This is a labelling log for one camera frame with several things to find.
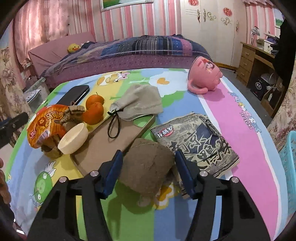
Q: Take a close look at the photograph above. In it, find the tan phone case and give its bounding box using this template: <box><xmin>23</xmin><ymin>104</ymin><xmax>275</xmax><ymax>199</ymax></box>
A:
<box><xmin>70</xmin><ymin>114</ymin><xmax>156</xmax><ymax>176</ymax></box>

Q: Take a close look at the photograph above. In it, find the black and beige snack bag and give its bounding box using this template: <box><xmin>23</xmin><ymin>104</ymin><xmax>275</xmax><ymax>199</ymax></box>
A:
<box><xmin>150</xmin><ymin>112</ymin><xmax>240</xmax><ymax>200</ymax></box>

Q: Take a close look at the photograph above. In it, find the desk lamp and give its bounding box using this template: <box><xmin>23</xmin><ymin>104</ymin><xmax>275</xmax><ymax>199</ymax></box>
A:
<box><xmin>250</xmin><ymin>26</ymin><xmax>260</xmax><ymax>46</ymax></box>

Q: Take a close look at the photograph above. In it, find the turquoise plastic basket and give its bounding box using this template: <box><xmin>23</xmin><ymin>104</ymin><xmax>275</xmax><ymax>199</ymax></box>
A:
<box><xmin>278</xmin><ymin>131</ymin><xmax>296</xmax><ymax>207</ymax></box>

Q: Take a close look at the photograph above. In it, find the pink headboard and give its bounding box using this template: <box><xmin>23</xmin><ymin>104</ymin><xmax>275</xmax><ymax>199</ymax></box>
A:
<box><xmin>28</xmin><ymin>32</ymin><xmax>96</xmax><ymax>77</ymax></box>

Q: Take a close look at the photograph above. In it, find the orange snack wrapper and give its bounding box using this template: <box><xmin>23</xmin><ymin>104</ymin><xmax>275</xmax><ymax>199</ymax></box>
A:
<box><xmin>27</xmin><ymin>104</ymin><xmax>68</xmax><ymax>149</ymax></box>

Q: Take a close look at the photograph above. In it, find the bedside cabinet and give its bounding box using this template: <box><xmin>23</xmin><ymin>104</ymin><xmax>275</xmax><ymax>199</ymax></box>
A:
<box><xmin>24</xmin><ymin>77</ymin><xmax>50</xmax><ymax>113</ymax></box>

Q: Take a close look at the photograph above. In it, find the person's hand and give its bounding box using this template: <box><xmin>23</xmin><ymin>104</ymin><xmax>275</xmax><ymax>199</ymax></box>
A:
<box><xmin>0</xmin><ymin>169</ymin><xmax>11</xmax><ymax>204</ymax></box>

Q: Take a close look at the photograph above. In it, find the pink window curtain left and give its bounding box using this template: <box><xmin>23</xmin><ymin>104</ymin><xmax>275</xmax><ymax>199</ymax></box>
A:
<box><xmin>13</xmin><ymin>0</ymin><xmax>69</xmax><ymax>65</ymax></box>

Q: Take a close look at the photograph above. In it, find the colourful cartoon bed sheet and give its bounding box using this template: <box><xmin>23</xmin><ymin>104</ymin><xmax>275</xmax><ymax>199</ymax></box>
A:
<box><xmin>6</xmin><ymin>68</ymin><xmax>288</xmax><ymax>240</ymax></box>

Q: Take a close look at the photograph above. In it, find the yellow duck plush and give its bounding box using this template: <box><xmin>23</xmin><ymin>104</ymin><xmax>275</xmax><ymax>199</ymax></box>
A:
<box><xmin>67</xmin><ymin>44</ymin><xmax>81</xmax><ymax>54</ymax></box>

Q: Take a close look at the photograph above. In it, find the mandarin orange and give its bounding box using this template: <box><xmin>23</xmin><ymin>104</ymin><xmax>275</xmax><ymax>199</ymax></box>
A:
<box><xmin>82</xmin><ymin>102</ymin><xmax>104</xmax><ymax>125</ymax></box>
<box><xmin>85</xmin><ymin>93</ymin><xmax>104</xmax><ymax>109</ymax></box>

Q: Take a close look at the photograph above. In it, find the mandarin orange front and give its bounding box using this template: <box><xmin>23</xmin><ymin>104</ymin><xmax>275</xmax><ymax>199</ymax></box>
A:
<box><xmin>82</xmin><ymin>102</ymin><xmax>104</xmax><ymax>125</ymax></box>

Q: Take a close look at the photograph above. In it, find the floral curtain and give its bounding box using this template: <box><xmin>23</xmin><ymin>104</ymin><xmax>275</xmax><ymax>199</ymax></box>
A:
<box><xmin>1</xmin><ymin>47</ymin><xmax>33</xmax><ymax>121</ymax></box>
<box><xmin>267</xmin><ymin>67</ymin><xmax>296</xmax><ymax>151</ymax></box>

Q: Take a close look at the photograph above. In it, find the brown cardboard scrap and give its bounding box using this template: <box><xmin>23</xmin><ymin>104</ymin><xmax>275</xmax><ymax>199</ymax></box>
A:
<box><xmin>41</xmin><ymin>105</ymin><xmax>85</xmax><ymax>159</ymax></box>

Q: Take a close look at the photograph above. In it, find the black wallet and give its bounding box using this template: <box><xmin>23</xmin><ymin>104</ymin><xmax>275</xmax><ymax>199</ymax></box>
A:
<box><xmin>57</xmin><ymin>85</ymin><xmax>90</xmax><ymax>106</ymax></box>

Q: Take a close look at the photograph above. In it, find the wooden desk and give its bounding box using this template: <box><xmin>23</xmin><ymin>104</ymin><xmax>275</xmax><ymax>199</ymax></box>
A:
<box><xmin>236</xmin><ymin>43</ymin><xmax>285</xmax><ymax>118</ymax></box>

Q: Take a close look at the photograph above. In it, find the purple bed with quilt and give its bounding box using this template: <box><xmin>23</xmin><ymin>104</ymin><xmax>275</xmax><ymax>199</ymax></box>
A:
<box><xmin>41</xmin><ymin>35</ymin><xmax>211</xmax><ymax>88</ymax></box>

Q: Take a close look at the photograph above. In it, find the pink cartoon mug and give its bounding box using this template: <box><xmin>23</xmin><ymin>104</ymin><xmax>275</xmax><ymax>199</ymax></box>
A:
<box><xmin>187</xmin><ymin>56</ymin><xmax>223</xmax><ymax>94</ymax></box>

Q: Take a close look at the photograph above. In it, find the black hanging garment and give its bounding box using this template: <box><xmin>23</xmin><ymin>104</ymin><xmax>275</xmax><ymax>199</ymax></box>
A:
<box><xmin>273</xmin><ymin>19</ymin><xmax>295</xmax><ymax>88</ymax></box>

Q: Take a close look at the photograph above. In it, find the grey drawstring pouch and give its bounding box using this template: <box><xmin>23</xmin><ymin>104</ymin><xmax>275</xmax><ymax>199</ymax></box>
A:
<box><xmin>107</xmin><ymin>84</ymin><xmax>163</xmax><ymax>138</ymax></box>

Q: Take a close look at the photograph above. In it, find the floral curtain right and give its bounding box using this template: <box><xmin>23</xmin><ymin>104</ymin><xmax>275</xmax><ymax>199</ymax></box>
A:
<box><xmin>267</xmin><ymin>67</ymin><xmax>296</xmax><ymax>151</ymax></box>

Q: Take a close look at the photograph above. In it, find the white printer on desk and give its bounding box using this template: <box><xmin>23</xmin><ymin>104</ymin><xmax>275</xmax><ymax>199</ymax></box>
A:
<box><xmin>256</xmin><ymin>33</ymin><xmax>278</xmax><ymax>54</ymax></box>

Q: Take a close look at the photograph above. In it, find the cream round lid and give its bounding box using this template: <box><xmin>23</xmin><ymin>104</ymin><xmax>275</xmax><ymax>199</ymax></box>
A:
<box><xmin>58</xmin><ymin>123</ymin><xmax>89</xmax><ymax>155</ymax></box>

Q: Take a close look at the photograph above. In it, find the framed wedding photo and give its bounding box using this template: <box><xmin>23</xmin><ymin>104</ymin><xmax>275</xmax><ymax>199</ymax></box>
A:
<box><xmin>100</xmin><ymin>0</ymin><xmax>154</xmax><ymax>11</ymax></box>

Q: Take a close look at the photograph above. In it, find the floral curtain left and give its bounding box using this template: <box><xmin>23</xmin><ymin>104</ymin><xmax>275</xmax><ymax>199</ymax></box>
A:
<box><xmin>1</xmin><ymin>47</ymin><xmax>33</xmax><ymax>121</ymax></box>

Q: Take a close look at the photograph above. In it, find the white wardrobe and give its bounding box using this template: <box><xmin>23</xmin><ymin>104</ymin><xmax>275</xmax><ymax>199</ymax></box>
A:
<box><xmin>180</xmin><ymin>0</ymin><xmax>247</xmax><ymax>68</ymax></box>

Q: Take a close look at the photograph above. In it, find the mandarin orange back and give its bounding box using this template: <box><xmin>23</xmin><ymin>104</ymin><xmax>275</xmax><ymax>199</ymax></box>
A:
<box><xmin>85</xmin><ymin>93</ymin><xmax>104</xmax><ymax>109</ymax></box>

